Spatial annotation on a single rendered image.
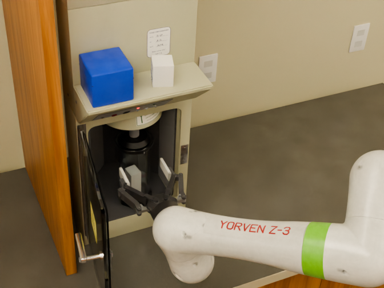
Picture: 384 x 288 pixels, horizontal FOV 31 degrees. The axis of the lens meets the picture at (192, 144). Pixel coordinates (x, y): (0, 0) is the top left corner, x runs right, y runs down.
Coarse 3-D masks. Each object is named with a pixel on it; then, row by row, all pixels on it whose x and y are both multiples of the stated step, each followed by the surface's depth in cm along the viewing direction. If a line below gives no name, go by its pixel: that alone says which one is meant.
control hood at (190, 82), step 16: (192, 64) 174; (144, 80) 167; (176, 80) 168; (192, 80) 168; (208, 80) 169; (80, 96) 161; (144, 96) 162; (160, 96) 163; (176, 96) 165; (192, 96) 173; (80, 112) 164; (96, 112) 157
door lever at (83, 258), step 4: (76, 236) 168; (80, 236) 168; (76, 240) 167; (80, 240) 167; (80, 244) 166; (80, 248) 165; (84, 248) 165; (80, 252) 164; (84, 252) 164; (100, 252) 163; (80, 256) 163; (84, 256) 163; (88, 256) 163; (92, 256) 163; (96, 256) 163; (100, 256) 163; (80, 260) 162; (84, 260) 162; (88, 260) 163; (100, 260) 164
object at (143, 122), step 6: (150, 114) 184; (156, 114) 186; (126, 120) 182; (132, 120) 182; (138, 120) 183; (144, 120) 183; (150, 120) 184; (156, 120) 186; (114, 126) 183; (120, 126) 183; (126, 126) 183; (132, 126) 183; (138, 126) 183; (144, 126) 184
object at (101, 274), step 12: (84, 144) 166; (84, 156) 169; (84, 168) 173; (84, 180) 178; (96, 180) 157; (96, 192) 154; (96, 204) 157; (96, 216) 161; (96, 228) 166; (96, 252) 175; (96, 264) 180; (96, 276) 185
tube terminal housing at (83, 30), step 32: (128, 0) 157; (160, 0) 160; (192, 0) 164; (64, 32) 160; (96, 32) 158; (128, 32) 162; (192, 32) 169; (64, 64) 168; (64, 96) 178; (128, 224) 203
